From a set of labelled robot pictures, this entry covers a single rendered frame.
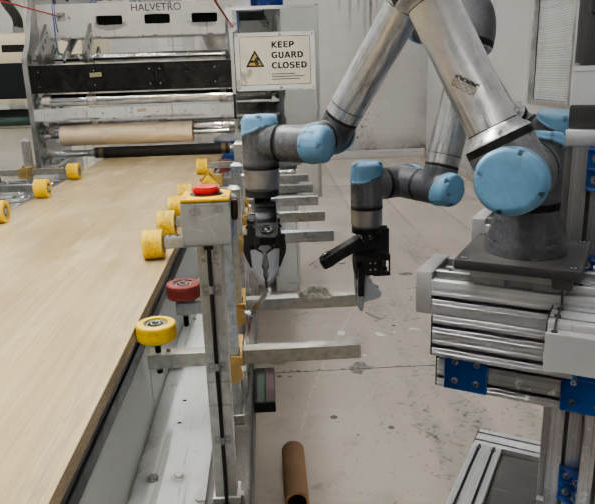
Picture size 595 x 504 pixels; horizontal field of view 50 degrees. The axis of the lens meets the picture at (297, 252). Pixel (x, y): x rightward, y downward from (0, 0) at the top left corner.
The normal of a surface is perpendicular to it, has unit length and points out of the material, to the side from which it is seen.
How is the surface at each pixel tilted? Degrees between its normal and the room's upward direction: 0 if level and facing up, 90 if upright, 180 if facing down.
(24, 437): 0
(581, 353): 90
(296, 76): 90
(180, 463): 0
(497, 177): 97
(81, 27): 90
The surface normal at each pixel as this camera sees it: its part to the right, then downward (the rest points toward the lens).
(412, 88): 0.04, 0.27
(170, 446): -0.03, -0.96
